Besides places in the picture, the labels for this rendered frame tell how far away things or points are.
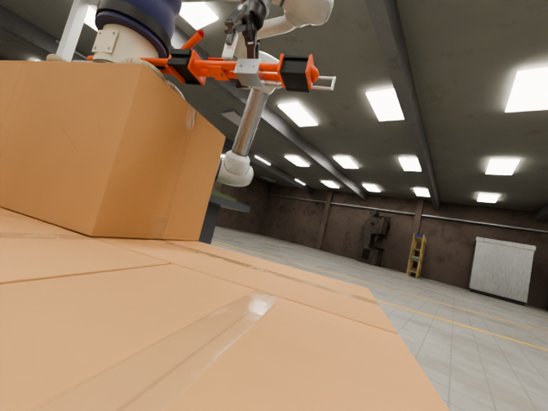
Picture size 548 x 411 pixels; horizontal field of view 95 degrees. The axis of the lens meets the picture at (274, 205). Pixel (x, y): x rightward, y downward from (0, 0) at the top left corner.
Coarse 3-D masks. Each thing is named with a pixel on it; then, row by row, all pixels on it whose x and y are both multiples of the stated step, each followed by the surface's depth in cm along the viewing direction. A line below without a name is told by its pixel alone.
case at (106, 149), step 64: (0, 64) 73; (64, 64) 64; (128, 64) 58; (0, 128) 68; (64, 128) 61; (128, 128) 56; (192, 128) 76; (0, 192) 64; (64, 192) 57; (128, 192) 59; (192, 192) 82
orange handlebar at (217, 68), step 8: (88, 56) 86; (152, 64) 79; (160, 64) 78; (200, 64) 73; (208, 64) 72; (216, 64) 72; (224, 64) 71; (232, 64) 70; (264, 64) 67; (272, 64) 67; (168, 72) 81; (208, 72) 77; (216, 72) 74; (224, 72) 75; (232, 72) 74; (312, 72) 64; (224, 80) 77; (264, 80) 73; (272, 80) 72; (280, 80) 71; (312, 80) 67
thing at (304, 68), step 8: (288, 56) 65; (296, 56) 64; (304, 56) 64; (280, 64) 65; (288, 64) 65; (296, 64) 65; (304, 64) 64; (312, 64) 65; (280, 72) 65; (288, 72) 64; (296, 72) 64; (304, 72) 63; (288, 80) 67; (296, 80) 67; (304, 80) 66; (296, 88) 70; (304, 88) 69
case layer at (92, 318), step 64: (0, 256) 30; (64, 256) 36; (128, 256) 44; (192, 256) 59; (0, 320) 18; (64, 320) 19; (128, 320) 22; (192, 320) 25; (256, 320) 29; (320, 320) 34; (384, 320) 42; (0, 384) 12; (64, 384) 13; (128, 384) 14; (192, 384) 16; (256, 384) 17; (320, 384) 19; (384, 384) 21
